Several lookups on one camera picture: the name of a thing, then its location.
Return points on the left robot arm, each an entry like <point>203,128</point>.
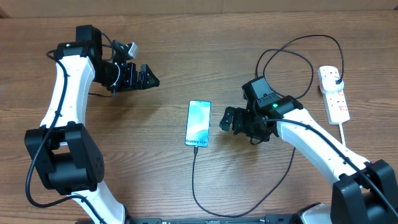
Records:
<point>63,153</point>

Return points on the white charger plug adapter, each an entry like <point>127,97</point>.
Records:
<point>331,85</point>

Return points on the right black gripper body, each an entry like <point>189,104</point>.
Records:
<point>254,129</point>

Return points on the white power strip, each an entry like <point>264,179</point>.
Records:
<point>335,103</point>

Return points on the Galaxy S24+ smartphone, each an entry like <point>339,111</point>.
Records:
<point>198,123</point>

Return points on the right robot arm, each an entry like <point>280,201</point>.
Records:
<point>362,191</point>

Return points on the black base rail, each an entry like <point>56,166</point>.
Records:
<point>268,219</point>

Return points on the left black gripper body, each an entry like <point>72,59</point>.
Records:
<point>124,77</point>

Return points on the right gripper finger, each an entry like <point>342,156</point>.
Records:
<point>240,120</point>
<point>227,121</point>

